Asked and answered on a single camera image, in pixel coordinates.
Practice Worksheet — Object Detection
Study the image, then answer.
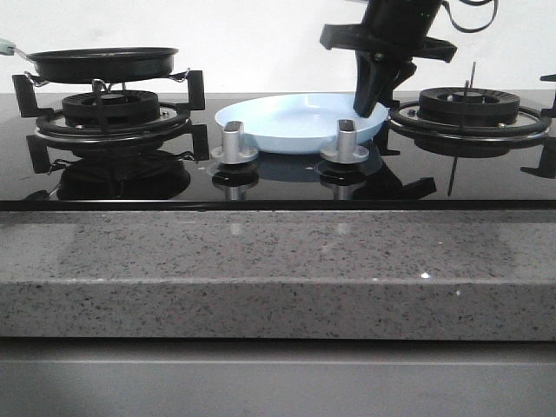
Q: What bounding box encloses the silver stove knob right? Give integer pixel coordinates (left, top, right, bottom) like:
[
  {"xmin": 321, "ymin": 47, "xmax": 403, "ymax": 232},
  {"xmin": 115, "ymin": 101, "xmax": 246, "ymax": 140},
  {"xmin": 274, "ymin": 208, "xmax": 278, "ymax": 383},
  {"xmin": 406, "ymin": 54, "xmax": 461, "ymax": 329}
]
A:
[{"xmin": 320, "ymin": 119, "xmax": 369, "ymax": 164}]

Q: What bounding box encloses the black gas burner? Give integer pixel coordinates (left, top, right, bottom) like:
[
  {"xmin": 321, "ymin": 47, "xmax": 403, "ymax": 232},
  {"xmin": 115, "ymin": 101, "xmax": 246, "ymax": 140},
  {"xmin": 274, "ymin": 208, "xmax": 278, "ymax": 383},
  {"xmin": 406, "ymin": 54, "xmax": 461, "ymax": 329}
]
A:
[
  {"xmin": 62, "ymin": 90, "xmax": 160, "ymax": 128},
  {"xmin": 417, "ymin": 87, "xmax": 520, "ymax": 127}
]

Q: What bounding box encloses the black pan support right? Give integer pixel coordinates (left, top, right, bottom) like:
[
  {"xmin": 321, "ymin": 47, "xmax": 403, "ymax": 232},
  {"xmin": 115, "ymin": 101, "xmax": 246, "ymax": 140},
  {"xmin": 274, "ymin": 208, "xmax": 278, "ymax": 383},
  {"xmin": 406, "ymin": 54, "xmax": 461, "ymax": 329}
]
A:
[{"xmin": 388, "ymin": 79, "xmax": 555, "ymax": 179}]

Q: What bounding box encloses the black pan support left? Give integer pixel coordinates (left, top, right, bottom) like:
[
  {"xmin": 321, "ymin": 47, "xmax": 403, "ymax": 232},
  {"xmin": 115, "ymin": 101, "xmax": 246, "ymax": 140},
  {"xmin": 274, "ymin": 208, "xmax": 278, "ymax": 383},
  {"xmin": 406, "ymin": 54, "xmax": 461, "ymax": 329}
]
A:
[{"xmin": 12, "ymin": 70, "xmax": 209, "ymax": 173}]

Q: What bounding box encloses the black frying pan mint handle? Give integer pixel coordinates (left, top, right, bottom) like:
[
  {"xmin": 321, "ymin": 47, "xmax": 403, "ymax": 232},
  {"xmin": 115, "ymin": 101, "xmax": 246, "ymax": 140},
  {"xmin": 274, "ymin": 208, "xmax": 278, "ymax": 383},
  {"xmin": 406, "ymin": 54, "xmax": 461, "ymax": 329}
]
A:
[{"xmin": 1, "ymin": 39, "xmax": 179, "ymax": 84}]

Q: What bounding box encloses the wire trivet ring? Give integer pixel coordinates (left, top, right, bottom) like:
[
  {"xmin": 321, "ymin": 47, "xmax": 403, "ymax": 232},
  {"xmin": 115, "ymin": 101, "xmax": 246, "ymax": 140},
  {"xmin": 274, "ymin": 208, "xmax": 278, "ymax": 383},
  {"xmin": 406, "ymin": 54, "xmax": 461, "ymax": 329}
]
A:
[{"xmin": 24, "ymin": 68, "xmax": 192, "ymax": 94}]

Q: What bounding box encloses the black pan support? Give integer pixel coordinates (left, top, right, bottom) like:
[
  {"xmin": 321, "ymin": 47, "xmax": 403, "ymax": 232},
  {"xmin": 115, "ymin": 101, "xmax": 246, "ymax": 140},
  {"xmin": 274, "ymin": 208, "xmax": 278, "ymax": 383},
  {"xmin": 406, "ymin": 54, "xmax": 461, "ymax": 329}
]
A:
[
  {"xmin": 388, "ymin": 79, "xmax": 555, "ymax": 179},
  {"xmin": 12, "ymin": 70, "xmax": 209, "ymax": 173}
]

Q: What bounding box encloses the black gas burner left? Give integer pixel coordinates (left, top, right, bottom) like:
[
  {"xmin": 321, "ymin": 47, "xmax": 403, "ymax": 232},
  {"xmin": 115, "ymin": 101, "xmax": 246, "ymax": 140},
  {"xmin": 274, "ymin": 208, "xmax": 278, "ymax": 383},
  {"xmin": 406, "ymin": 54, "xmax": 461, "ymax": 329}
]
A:
[{"xmin": 62, "ymin": 90, "xmax": 160, "ymax": 128}]

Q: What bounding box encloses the silver stove knob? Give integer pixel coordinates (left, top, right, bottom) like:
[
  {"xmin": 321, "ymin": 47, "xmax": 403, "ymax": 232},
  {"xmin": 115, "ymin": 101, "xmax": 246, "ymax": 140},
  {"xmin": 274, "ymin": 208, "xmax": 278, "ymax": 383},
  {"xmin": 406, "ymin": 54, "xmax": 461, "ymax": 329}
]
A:
[
  {"xmin": 320, "ymin": 119, "xmax": 369, "ymax": 164},
  {"xmin": 210, "ymin": 121, "xmax": 259, "ymax": 165}
]

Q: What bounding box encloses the silver stove knob left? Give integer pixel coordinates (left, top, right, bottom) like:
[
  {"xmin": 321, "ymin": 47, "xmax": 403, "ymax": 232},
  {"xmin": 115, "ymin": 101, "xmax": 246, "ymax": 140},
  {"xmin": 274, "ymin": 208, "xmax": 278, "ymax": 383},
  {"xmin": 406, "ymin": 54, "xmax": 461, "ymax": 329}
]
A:
[{"xmin": 210, "ymin": 121, "xmax": 259, "ymax": 165}]

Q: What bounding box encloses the light blue plate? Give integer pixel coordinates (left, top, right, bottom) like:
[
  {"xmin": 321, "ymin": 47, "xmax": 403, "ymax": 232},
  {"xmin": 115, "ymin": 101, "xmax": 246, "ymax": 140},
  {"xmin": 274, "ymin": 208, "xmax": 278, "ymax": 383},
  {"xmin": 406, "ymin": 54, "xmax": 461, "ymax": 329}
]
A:
[{"xmin": 215, "ymin": 93, "xmax": 388, "ymax": 155}]

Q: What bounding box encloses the black glass cooktop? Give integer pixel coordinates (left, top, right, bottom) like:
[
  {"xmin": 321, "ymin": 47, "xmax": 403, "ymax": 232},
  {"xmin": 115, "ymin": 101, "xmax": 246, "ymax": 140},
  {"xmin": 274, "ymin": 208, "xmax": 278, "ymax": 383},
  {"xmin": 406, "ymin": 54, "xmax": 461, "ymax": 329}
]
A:
[{"xmin": 1, "ymin": 94, "xmax": 555, "ymax": 211}]

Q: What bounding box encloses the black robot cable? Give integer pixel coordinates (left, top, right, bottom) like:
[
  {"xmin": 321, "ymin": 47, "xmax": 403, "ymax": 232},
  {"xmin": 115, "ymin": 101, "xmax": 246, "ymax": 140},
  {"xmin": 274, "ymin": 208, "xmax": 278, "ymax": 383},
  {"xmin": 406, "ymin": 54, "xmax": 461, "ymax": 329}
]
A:
[{"xmin": 441, "ymin": 0, "xmax": 499, "ymax": 34}]

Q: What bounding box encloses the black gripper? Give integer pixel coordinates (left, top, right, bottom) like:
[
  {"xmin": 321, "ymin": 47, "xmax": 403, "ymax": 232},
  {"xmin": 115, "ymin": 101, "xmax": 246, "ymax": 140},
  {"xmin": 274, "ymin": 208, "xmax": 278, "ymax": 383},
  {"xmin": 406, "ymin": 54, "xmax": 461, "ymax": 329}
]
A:
[{"xmin": 320, "ymin": 0, "xmax": 457, "ymax": 117}]

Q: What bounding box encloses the black gas burner right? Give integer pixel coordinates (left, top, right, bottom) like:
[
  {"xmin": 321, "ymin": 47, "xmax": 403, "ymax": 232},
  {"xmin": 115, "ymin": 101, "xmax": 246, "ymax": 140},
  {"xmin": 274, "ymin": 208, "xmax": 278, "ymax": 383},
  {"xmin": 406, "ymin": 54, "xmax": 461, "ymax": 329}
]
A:
[{"xmin": 417, "ymin": 87, "xmax": 520, "ymax": 127}]

